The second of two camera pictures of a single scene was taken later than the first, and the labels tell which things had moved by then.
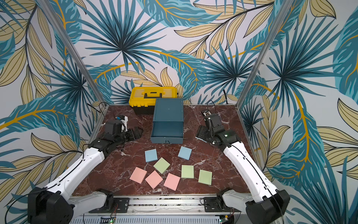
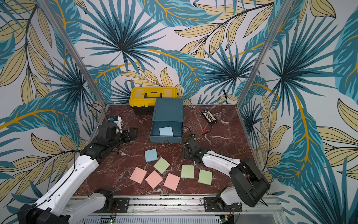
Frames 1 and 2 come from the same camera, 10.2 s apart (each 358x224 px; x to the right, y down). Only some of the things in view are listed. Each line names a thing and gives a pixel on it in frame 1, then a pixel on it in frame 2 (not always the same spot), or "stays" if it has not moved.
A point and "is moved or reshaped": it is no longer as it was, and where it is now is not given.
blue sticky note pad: x=185 y=152 is moved or reshaped
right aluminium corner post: x=283 y=10 stays
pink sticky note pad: x=138 y=175 stays
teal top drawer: x=167 y=132 stays
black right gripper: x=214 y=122 → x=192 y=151
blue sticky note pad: x=151 y=155 stays
